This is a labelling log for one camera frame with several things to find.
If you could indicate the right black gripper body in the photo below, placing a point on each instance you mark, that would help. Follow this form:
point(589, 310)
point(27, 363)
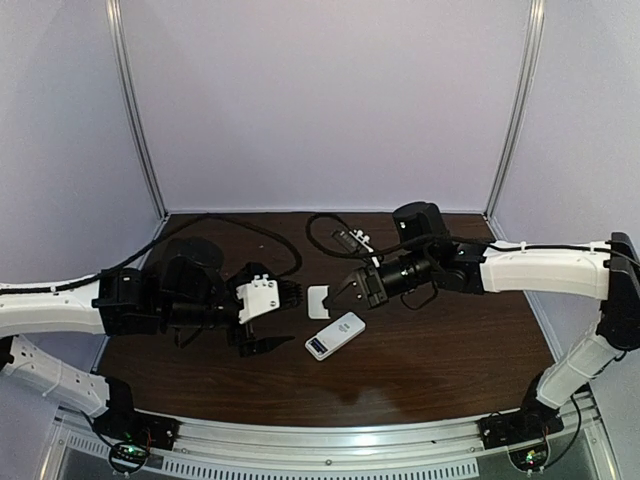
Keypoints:
point(378, 287)

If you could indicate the purple AAA battery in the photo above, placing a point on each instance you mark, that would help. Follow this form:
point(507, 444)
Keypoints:
point(317, 346)

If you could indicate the left aluminium frame post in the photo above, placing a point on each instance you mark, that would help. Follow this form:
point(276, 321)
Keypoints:
point(132, 111)

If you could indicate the round circuit board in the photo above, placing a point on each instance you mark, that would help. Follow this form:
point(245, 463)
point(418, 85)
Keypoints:
point(127, 458)
point(529, 459)

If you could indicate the right round circuit board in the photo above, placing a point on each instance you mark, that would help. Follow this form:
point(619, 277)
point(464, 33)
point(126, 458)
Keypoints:
point(529, 459)

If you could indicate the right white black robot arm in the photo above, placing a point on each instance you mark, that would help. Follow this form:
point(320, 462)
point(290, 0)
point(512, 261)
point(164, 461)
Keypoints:
point(428, 254)

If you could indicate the white remote control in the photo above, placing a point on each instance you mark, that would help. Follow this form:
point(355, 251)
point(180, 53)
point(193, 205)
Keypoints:
point(337, 334)

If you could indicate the aluminium frame post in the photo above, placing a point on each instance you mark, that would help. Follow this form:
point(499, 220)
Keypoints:
point(528, 66)
point(132, 111)

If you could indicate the right aluminium frame post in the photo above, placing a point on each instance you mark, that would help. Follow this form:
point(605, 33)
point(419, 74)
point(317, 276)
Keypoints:
point(528, 66)

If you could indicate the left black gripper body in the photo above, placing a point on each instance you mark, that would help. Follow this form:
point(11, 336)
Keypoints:
point(242, 335)

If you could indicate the left round circuit board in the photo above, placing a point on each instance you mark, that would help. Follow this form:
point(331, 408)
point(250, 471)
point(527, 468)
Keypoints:
point(127, 458)

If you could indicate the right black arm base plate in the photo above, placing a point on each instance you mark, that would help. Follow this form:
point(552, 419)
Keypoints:
point(506, 429)

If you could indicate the white battery cover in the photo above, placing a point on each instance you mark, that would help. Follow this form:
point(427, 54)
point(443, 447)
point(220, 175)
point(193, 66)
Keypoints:
point(316, 295)

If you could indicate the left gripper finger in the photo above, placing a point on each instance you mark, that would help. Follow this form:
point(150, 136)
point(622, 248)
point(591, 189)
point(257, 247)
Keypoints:
point(290, 293)
point(254, 347)

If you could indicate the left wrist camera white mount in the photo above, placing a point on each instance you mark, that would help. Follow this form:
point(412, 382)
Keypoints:
point(258, 297)

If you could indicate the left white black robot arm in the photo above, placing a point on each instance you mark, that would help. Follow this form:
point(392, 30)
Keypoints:
point(183, 290)

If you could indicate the curved aluminium front rail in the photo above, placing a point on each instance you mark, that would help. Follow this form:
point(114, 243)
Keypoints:
point(449, 449)

